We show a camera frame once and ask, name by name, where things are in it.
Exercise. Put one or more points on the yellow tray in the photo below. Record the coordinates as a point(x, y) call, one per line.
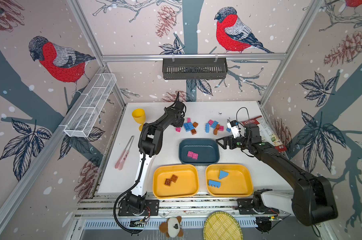
point(187, 184)
point(237, 184)

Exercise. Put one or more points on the brown lego brick front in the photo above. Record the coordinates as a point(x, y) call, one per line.
point(174, 178)

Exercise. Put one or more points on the blue long lego brick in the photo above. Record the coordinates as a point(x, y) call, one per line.
point(214, 184)

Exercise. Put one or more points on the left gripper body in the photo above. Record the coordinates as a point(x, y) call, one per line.
point(180, 123)

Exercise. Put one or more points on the left yellow tray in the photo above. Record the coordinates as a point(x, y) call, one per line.
point(187, 184)

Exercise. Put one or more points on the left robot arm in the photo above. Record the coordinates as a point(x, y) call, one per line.
point(149, 145)

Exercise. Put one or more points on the blue sloped lego brick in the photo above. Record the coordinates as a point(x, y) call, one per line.
point(223, 174)

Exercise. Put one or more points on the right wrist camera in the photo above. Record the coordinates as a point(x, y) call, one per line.
point(234, 128)

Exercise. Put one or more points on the dark teal tray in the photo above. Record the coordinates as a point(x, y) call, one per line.
point(207, 149)

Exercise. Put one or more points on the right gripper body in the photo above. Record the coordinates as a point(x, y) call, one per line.
point(242, 142)

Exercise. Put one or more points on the woven bamboo plate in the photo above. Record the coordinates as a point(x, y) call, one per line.
point(222, 226)

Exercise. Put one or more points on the white wire basket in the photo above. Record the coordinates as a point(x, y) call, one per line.
point(87, 113)

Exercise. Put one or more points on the blue lego brick right group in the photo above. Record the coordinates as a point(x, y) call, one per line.
point(214, 124)

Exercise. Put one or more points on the small pink lego brick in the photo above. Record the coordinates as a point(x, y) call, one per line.
point(195, 156)

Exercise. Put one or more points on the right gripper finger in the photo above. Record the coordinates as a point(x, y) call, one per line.
point(224, 141)
point(228, 146)

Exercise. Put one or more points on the yellow plastic goblet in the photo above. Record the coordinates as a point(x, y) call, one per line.
point(139, 117)

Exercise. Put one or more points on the pink tongs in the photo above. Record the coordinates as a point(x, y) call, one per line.
point(120, 163)

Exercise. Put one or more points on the right yellow tray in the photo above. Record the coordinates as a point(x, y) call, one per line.
point(237, 184)

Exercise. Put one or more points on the black hanging basket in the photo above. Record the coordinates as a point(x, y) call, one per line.
point(195, 69)

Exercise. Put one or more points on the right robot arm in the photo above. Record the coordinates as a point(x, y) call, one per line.
point(312, 201)

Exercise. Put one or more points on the plush toy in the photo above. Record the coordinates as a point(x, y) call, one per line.
point(172, 227)

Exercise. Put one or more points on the large blue lego brick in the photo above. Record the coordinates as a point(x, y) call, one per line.
point(189, 126)

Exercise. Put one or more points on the blue upright lego brick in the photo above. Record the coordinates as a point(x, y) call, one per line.
point(207, 128)

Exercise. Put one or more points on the snack package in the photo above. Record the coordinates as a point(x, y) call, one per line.
point(266, 132)

